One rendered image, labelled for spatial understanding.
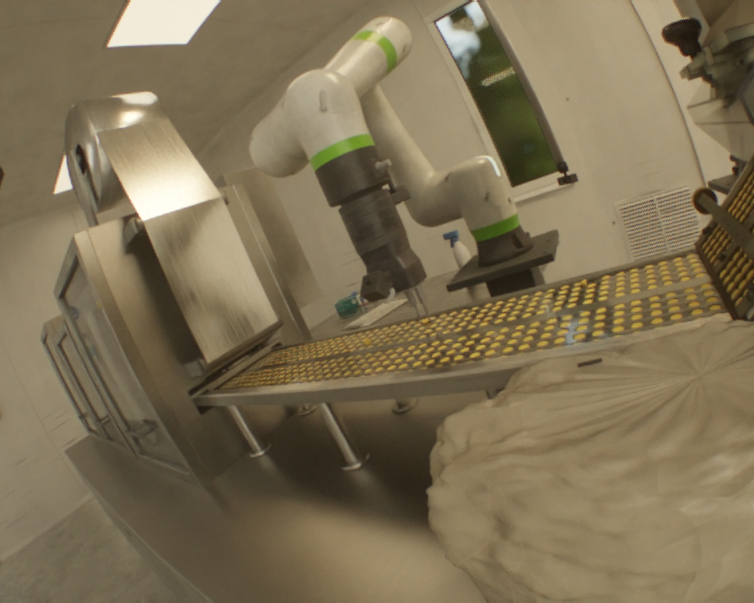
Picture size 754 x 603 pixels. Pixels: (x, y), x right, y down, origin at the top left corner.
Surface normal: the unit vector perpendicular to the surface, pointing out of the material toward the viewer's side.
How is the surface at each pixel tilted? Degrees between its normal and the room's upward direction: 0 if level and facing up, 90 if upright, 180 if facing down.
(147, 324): 90
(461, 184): 89
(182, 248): 90
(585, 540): 24
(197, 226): 90
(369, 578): 0
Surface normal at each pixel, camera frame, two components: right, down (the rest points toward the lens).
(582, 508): -0.61, -0.41
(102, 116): 0.68, -0.34
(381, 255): -0.47, 0.51
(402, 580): -0.40, -0.90
